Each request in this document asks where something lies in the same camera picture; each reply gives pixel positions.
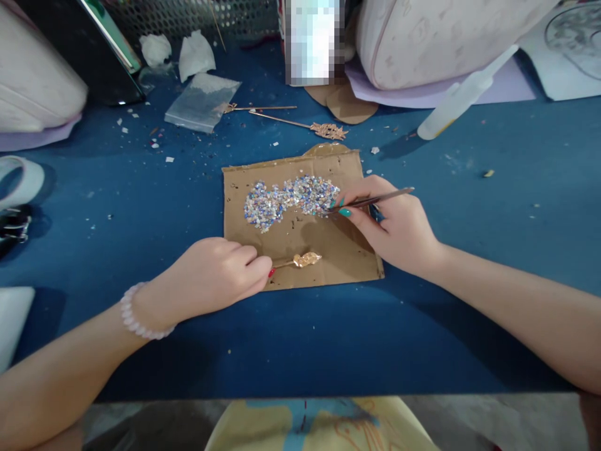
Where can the pile of iridescent shell chips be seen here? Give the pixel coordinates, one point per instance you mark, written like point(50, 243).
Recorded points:
point(286, 199)

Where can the person's left hand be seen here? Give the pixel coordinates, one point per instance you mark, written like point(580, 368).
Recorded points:
point(211, 282)

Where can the black glossy box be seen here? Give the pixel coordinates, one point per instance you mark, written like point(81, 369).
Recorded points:
point(80, 51)

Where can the clear glue bottle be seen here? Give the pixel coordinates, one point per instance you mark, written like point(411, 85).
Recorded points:
point(455, 101)

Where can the gold hairpin with plain head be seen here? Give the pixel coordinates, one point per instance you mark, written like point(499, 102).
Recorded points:
point(306, 259)

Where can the person's body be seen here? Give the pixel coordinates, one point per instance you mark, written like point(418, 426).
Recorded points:
point(319, 425)

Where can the white tape roll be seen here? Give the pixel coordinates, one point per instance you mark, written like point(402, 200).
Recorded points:
point(26, 181)

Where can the brown cardboard work sheet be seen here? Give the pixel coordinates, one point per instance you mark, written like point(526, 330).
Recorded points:
point(324, 239)

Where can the silver metal tweezers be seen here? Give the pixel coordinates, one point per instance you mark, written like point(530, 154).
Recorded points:
point(394, 194)

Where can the round brown cardboard cutouts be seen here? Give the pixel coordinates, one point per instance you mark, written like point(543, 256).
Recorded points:
point(347, 108)

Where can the white flat object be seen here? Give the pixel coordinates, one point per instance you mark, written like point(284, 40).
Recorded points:
point(11, 324)

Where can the black mesh basket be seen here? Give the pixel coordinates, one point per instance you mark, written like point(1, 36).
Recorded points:
point(188, 19)

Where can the pale pink padded bag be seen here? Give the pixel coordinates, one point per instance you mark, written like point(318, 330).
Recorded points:
point(33, 80)

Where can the white bottle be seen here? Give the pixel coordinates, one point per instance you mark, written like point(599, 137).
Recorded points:
point(312, 42)

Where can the gold hairpin with filigree head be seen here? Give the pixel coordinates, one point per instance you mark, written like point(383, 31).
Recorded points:
point(324, 128)

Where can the white paper with line drawing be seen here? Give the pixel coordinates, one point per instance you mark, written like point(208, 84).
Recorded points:
point(568, 51)

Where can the pale purple paper sheet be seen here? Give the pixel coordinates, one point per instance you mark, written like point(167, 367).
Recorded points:
point(507, 89)

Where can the crumpled white tissue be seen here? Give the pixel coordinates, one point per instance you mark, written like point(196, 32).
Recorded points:
point(196, 55)
point(155, 48)

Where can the glossy brown rounded cardboard piece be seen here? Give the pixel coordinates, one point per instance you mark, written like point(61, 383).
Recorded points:
point(326, 149)

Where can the pink patterned bag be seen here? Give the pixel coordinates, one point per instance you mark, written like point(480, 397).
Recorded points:
point(436, 42)

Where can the blue felt table cover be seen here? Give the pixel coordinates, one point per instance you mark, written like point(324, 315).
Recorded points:
point(300, 338)

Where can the gold hairpin with small head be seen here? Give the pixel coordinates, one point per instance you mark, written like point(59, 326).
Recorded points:
point(263, 108)

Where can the thin wooden stick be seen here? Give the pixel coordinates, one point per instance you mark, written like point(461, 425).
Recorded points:
point(218, 28)

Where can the person's right hand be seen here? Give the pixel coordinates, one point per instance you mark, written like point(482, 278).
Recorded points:
point(404, 235)

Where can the clear plastic zip bag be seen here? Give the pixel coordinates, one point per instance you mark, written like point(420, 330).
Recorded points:
point(202, 103)

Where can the black binder clip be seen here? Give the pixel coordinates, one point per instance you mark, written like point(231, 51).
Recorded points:
point(14, 230)

